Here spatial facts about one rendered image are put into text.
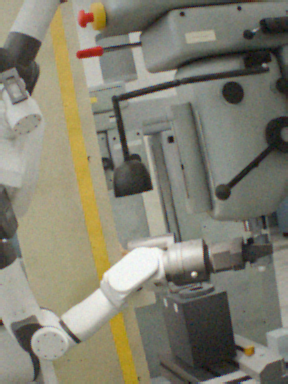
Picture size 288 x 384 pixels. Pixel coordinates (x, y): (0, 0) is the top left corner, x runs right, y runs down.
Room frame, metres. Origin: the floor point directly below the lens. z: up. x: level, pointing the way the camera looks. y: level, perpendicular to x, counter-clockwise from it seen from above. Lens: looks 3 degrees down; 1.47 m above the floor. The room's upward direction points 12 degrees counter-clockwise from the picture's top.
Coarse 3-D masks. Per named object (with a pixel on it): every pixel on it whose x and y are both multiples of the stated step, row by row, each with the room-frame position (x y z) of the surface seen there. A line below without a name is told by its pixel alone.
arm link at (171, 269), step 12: (132, 240) 1.54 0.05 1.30; (144, 240) 1.53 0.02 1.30; (156, 240) 1.52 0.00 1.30; (168, 240) 1.52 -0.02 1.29; (156, 252) 1.49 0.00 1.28; (168, 252) 1.49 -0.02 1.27; (180, 252) 1.47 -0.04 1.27; (168, 264) 1.47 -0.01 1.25; (180, 264) 1.46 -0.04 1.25; (156, 276) 1.47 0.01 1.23; (168, 276) 1.48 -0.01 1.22; (180, 276) 1.47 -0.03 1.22; (144, 288) 1.55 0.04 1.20; (156, 288) 1.53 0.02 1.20
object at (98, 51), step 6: (138, 42) 1.54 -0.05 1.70; (90, 48) 1.51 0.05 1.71; (96, 48) 1.51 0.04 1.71; (102, 48) 1.52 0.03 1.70; (108, 48) 1.52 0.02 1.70; (114, 48) 1.52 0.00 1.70; (120, 48) 1.53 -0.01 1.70; (126, 48) 1.53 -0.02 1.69; (78, 54) 1.50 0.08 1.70; (84, 54) 1.50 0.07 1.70; (90, 54) 1.51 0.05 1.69; (96, 54) 1.51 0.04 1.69; (102, 54) 1.52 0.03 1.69
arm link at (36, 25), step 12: (24, 0) 1.70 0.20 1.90; (36, 0) 1.68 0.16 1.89; (48, 0) 1.69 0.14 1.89; (60, 0) 1.72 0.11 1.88; (24, 12) 1.68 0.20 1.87; (36, 12) 1.68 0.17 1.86; (48, 12) 1.69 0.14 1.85; (24, 24) 1.67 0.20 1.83; (36, 24) 1.68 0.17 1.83; (48, 24) 1.71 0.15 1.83; (36, 36) 1.68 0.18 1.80
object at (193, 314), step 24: (168, 288) 1.94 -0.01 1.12; (192, 288) 1.86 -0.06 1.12; (216, 288) 1.85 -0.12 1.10; (168, 312) 1.92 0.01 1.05; (192, 312) 1.78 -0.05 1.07; (216, 312) 1.79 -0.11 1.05; (192, 336) 1.77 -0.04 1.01; (216, 336) 1.79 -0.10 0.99; (192, 360) 1.78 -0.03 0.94; (216, 360) 1.79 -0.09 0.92
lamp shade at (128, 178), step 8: (128, 160) 1.40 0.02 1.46; (136, 160) 1.40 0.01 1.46; (120, 168) 1.39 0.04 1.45; (128, 168) 1.38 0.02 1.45; (136, 168) 1.38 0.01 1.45; (144, 168) 1.39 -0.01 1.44; (112, 176) 1.40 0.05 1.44; (120, 176) 1.38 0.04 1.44; (128, 176) 1.38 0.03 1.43; (136, 176) 1.38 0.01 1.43; (144, 176) 1.38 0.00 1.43; (112, 184) 1.40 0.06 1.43; (120, 184) 1.38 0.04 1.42; (128, 184) 1.37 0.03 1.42; (136, 184) 1.37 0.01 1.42; (144, 184) 1.38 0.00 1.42; (120, 192) 1.38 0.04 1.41; (128, 192) 1.37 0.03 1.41; (136, 192) 1.37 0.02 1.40
